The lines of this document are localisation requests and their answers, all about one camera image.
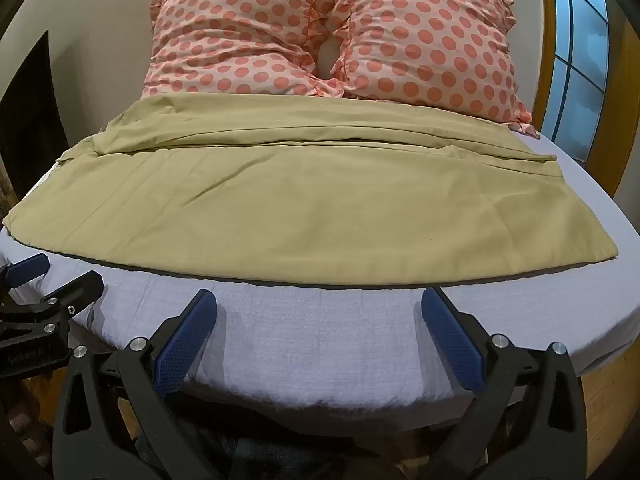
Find dark furniture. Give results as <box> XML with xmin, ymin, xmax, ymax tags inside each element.
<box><xmin>0</xmin><ymin>29</ymin><xmax>67</xmax><ymax>198</ymax></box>

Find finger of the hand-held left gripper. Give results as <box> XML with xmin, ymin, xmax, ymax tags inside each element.
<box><xmin>0</xmin><ymin>253</ymin><xmax>52</xmax><ymax>287</ymax></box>
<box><xmin>31</xmin><ymin>270</ymin><xmax>106</xmax><ymax>335</ymax></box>

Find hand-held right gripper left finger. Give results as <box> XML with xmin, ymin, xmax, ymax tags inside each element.
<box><xmin>52</xmin><ymin>288</ymin><xmax>219</xmax><ymax>480</ymax></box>

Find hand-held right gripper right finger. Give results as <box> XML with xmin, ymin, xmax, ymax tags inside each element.
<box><xmin>421</xmin><ymin>287</ymin><xmax>589</xmax><ymax>480</ymax></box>

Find bed with lavender sheet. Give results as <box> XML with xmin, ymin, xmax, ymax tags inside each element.
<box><xmin>0</xmin><ymin>122</ymin><xmax>640</xmax><ymax>413</ymax></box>

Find pink polka dot pillow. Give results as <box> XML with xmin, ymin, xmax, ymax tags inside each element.
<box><xmin>140</xmin><ymin>0</ymin><xmax>347</xmax><ymax>101</ymax></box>
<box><xmin>326</xmin><ymin>0</ymin><xmax>534</xmax><ymax>127</ymax></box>

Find khaki pants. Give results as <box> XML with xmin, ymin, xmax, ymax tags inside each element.
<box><xmin>2</xmin><ymin>92</ymin><xmax>620</xmax><ymax>287</ymax></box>

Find wooden framed window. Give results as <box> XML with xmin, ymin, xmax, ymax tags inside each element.
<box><xmin>442</xmin><ymin>0</ymin><xmax>632</xmax><ymax>201</ymax></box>

